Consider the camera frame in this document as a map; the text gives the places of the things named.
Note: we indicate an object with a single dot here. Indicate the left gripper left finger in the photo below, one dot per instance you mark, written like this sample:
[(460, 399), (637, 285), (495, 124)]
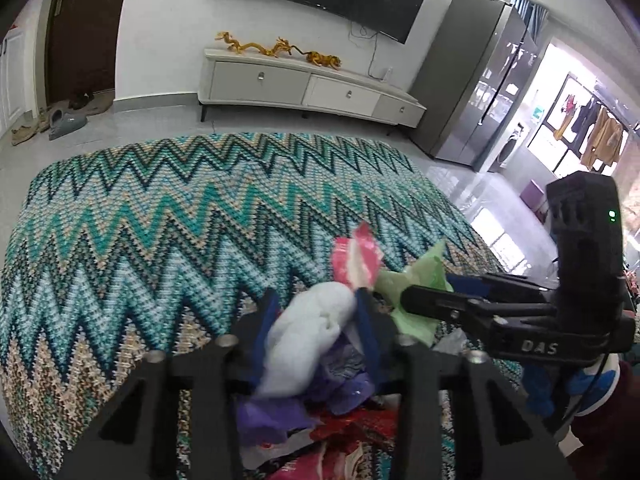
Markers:
[(135, 434)]

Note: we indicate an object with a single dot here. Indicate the brown door mat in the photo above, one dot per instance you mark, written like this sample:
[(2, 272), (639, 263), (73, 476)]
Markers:
[(93, 103)]

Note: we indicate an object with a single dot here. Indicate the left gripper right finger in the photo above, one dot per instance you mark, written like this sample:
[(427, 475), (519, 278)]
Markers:
[(495, 437)]

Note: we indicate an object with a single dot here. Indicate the pink plastic bag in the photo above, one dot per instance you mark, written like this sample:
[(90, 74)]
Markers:
[(356, 259)]

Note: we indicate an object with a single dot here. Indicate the dark red sleeve forearm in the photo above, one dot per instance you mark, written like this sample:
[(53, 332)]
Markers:
[(609, 436)]

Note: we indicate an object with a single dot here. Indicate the purple stool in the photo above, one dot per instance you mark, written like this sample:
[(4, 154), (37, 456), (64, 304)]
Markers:
[(533, 196)]

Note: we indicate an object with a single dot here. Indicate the right blue white gloved hand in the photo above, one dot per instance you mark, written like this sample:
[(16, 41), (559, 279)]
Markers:
[(593, 386)]

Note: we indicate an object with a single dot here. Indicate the green paper wrapper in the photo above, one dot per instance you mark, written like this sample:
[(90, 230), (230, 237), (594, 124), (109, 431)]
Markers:
[(407, 292)]

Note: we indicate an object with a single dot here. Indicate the grey slipper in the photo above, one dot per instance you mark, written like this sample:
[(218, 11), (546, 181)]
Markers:
[(64, 122)]

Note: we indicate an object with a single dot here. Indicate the purple plastic bag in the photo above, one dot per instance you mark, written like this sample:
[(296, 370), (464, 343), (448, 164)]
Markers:
[(340, 385)]

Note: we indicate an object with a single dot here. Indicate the dark brown entrance door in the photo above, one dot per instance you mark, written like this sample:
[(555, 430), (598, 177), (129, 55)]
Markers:
[(81, 48)]

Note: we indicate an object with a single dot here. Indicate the red snack bag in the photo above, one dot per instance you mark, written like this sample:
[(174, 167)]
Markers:
[(358, 445)]

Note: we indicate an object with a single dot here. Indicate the washing machine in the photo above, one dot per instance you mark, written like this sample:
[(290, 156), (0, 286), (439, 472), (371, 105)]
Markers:
[(515, 140)]

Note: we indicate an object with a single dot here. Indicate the white tv cabinet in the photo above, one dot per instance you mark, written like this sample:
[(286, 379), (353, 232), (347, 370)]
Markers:
[(228, 78)]

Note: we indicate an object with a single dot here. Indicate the white plastic bag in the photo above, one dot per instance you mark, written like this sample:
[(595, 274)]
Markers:
[(305, 330)]

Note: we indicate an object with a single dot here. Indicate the zigzag patterned rug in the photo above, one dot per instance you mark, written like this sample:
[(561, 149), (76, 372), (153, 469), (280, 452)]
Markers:
[(162, 245)]

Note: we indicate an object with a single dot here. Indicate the grey refrigerator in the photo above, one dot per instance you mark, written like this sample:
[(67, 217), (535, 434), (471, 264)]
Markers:
[(477, 65)]

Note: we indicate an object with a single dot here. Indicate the golden dragon ornament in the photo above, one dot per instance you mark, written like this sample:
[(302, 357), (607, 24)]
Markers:
[(281, 46)]

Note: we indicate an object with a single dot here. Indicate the white shoe cabinet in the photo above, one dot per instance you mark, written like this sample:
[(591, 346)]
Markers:
[(12, 78)]

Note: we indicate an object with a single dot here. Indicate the beige shoes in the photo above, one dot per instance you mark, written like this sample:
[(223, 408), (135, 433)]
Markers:
[(26, 132)]

